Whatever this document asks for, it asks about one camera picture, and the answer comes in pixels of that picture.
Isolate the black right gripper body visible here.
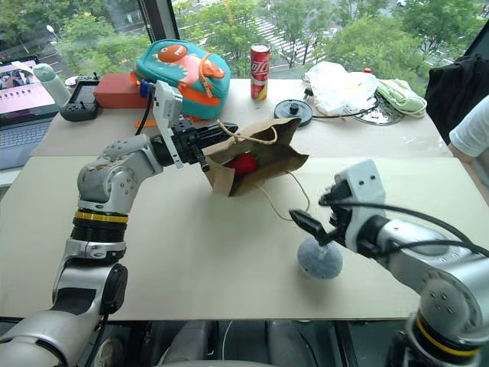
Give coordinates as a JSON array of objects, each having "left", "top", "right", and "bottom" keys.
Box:
[{"left": 322, "top": 180, "right": 355, "bottom": 247}]

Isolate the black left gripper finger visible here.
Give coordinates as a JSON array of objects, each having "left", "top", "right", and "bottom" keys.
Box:
[
  {"left": 196, "top": 134, "right": 232, "bottom": 152},
  {"left": 195, "top": 122, "right": 240, "bottom": 137}
]

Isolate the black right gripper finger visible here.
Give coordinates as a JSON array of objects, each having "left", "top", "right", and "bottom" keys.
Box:
[
  {"left": 288, "top": 209, "right": 338, "bottom": 246},
  {"left": 318, "top": 190, "right": 345, "bottom": 208}
]

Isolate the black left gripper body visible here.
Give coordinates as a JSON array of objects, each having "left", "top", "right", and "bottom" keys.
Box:
[{"left": 170, "top": 119, "right": 212, "bottom": 172}]

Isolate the blue-grey round plush toy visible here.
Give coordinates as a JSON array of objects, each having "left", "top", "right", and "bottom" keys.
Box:
[{"left": 296, "top": 234, "right": 343, "bottom": 281}]

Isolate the brown paper bag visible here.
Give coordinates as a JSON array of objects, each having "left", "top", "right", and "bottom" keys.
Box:
[{"left": 201, "top": 116, "right": 311, "bottom": 223}]

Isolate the red plush toy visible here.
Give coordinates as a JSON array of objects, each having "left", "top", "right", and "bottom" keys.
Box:
[{"left": 225, "top": 152, "right": 259, "bottom": 177}]

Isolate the white plastic bag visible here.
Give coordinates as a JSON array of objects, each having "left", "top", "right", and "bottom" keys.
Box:
[{"left": 304, "top": 60, "right": 380, "bottom": 116}]

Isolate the teal dinosaur backpack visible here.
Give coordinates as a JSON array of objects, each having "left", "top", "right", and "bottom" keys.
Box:
[{"left": 131, "top": 38, "right": 232, "bottom": 120}]

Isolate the red cola can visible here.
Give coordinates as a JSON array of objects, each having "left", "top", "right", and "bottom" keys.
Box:
[{"left": 250, "top": 42, "right": 272, "bottom": 102}]

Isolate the black round lid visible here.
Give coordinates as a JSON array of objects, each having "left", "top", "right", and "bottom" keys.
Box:
[{"left": 273, "top": 98, "right": 314, "bottom": 128}]

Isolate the orange-red box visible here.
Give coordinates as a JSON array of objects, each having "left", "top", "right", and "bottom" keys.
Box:
[{"left": 92, "top": 73, "right": 149, "bottom": 110}]

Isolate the clear glass plate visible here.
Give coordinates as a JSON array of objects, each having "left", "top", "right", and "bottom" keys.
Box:
[{"left": 350, "top": 90, "right": 406, "bottom": 126}]

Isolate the black handheld controller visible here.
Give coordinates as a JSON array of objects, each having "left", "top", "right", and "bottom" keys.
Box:
[{"left": 60, "top": 75, "right": 102, "bottom": 123}]

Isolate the light green cloth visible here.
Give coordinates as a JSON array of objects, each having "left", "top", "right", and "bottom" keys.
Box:
[{"left": 375, "top": 77, "right": 429, "bottom": 119}]

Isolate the pale green water bottle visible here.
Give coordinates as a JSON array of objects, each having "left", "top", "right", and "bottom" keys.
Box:
[{"left": 32, "top": 62, "right": 72, "bottom": 106}]

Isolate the person in white shirt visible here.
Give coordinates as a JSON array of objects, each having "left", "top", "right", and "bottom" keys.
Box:
[{"left": 448, "top": 93, "right": 489, "bottom": 194}]

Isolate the grey laptop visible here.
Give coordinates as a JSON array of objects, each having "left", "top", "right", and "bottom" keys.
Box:
[{"left": 0, "top": 55, "right": 64, "bottom": 171}]

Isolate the black jacket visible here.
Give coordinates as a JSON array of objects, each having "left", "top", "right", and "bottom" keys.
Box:
[{"left": 423, "top": 54, "right": 489, "bottom": 146}]

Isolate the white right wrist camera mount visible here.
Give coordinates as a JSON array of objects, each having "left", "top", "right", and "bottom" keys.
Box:
[{"left": 333, "top": 159, "right": 387, "bottom": 254}]

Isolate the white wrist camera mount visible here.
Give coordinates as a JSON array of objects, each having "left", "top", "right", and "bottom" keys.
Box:
[
  {"left": 152, "top": 80, "right": 186, "bottom": 170},
  {"left": 333, "top": 159, "right": 387, "bottom": 254}
]

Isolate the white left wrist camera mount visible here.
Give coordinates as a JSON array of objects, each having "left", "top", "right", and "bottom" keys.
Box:
[{"left": 152, "top": 80, "right": 186, "bottom": 170}]

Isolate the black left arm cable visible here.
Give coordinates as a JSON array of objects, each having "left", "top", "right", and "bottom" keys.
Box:
[{"left": 133, "top": 80, "right": 155, "bottom": 136}]

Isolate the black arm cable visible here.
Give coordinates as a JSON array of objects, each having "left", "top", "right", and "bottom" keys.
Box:
[
  {"left": 335, "top": 201, "right": 489, "bottom": 258},
  {"left": 133, "top": 80, "right": 155, "bottom": 136}
]

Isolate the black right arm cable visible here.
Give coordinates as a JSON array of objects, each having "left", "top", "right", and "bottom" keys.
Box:
[{"left": 335, "top": 201, "right": 489, "bottom": 258}]

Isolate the black window frame post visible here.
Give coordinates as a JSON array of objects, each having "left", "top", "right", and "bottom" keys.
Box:
[{"left": 136, "top": 0, "right": 181, "bottom": 80}]

